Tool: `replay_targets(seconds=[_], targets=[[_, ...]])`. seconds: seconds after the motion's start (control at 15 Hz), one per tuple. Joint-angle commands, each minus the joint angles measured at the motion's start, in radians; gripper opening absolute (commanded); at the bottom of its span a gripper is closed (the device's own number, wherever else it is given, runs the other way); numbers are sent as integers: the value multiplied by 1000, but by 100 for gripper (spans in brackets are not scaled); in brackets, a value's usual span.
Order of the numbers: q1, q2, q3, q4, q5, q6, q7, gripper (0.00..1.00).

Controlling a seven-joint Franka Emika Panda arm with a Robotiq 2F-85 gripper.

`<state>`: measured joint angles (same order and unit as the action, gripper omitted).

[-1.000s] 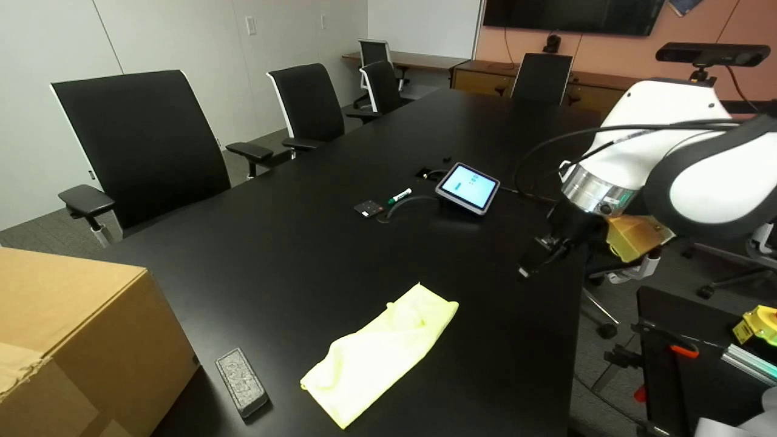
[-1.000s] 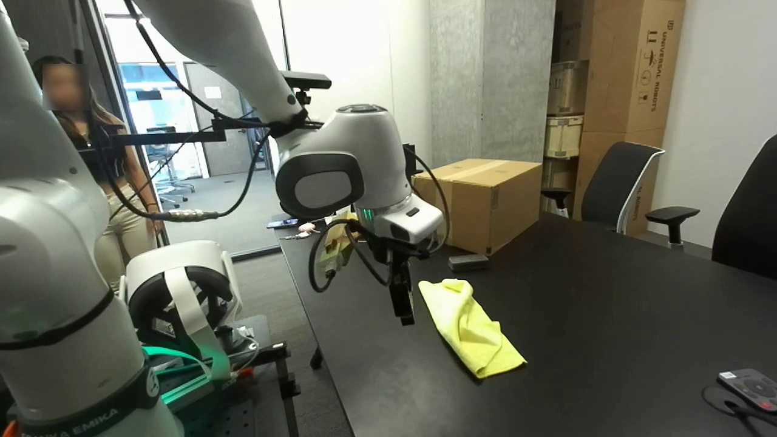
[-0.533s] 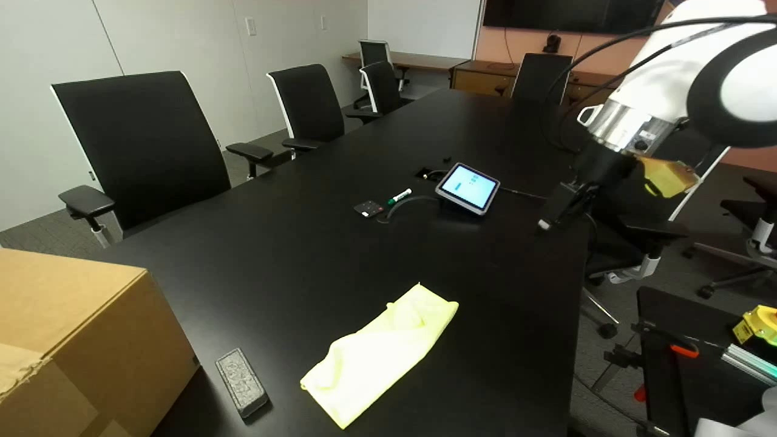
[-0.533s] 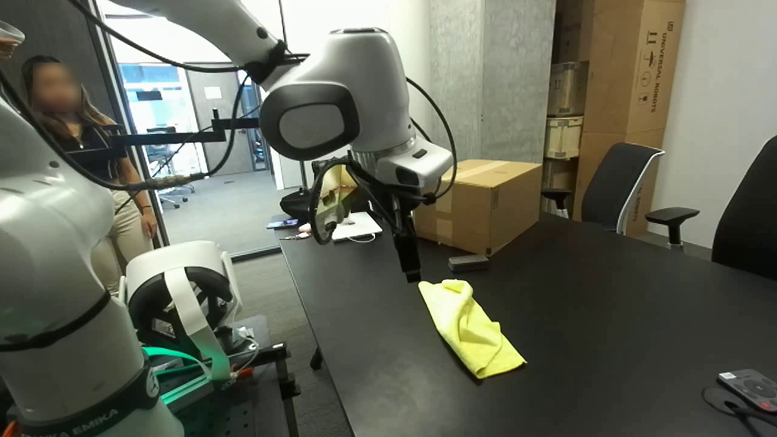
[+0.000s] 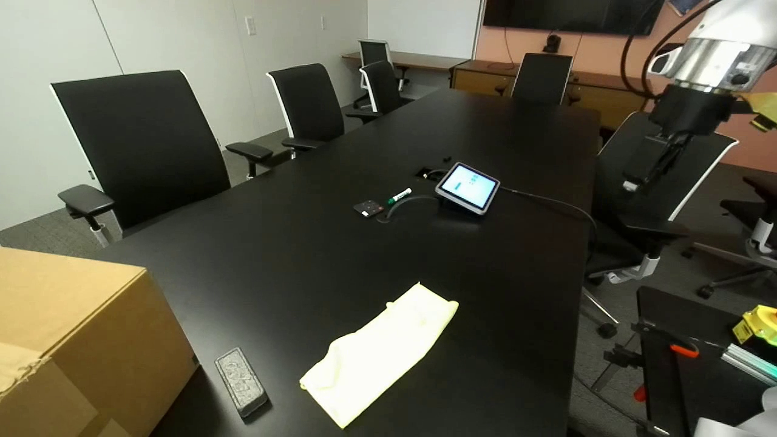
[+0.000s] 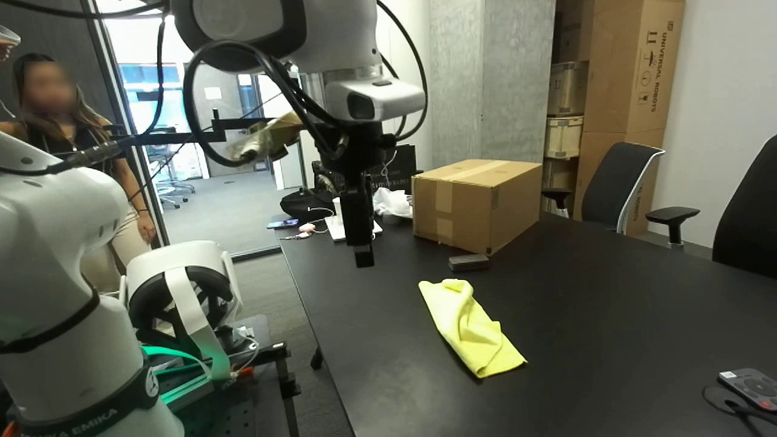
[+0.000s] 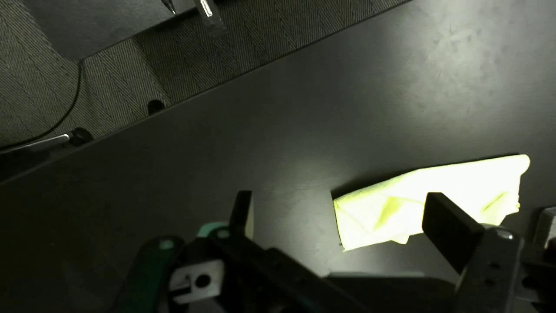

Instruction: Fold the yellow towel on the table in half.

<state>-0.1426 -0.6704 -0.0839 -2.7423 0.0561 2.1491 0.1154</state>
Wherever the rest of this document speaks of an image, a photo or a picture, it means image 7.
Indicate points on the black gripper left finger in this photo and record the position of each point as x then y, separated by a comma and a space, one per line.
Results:
243, 211

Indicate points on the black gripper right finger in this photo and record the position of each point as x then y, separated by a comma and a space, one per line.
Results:
453, 228

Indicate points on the yellow towel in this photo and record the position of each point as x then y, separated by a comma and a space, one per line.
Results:
376, 209

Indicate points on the black round foot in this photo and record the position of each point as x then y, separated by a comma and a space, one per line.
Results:
156, 107

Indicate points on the silver metal leg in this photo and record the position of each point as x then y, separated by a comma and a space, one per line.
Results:
206, 8

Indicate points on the silver rod with black tip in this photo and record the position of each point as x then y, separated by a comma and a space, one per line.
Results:
41, 142

